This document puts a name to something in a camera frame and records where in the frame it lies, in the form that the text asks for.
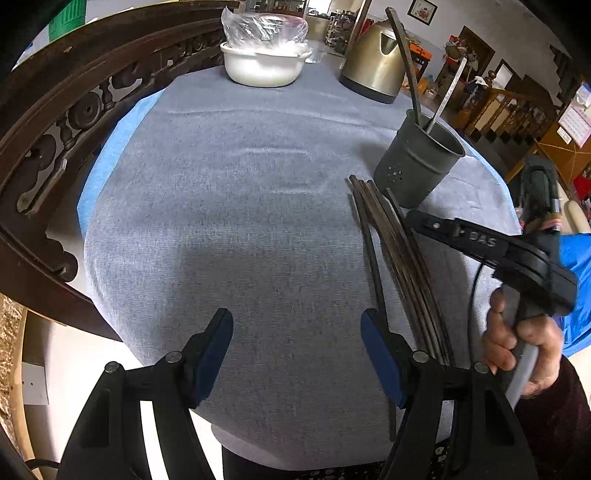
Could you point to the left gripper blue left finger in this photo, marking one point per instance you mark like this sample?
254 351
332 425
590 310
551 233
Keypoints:
107 440

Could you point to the framed wall picture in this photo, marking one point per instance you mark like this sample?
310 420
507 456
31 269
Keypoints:
423 11

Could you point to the dark grey utensil holder cup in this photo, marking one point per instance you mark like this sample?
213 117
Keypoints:
416 161

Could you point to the dark carved wooden chair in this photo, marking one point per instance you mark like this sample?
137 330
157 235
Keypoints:
57 109

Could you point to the white bowl with plastic bag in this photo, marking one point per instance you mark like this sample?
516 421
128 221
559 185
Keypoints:
264 50

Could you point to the person's right hand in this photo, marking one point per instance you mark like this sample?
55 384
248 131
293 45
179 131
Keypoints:
499 341

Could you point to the green thermos jug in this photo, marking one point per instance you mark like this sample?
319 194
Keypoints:
70 18

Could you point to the dark chopstick in cup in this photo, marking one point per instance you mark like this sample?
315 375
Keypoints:
400 33

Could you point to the grey table cloth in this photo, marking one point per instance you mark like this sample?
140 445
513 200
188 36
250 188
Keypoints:
234 197

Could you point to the blue table mat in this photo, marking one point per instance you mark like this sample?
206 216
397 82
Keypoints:
109 157

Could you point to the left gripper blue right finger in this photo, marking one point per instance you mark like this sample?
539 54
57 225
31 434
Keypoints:
457 423

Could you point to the silver chopstick in cup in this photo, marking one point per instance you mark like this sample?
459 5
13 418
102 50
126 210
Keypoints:
434 120

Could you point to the wall calendar poster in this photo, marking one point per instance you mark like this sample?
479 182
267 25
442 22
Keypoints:
575 120

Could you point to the gold electric kettle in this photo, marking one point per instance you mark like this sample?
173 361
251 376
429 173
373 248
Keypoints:
375 67

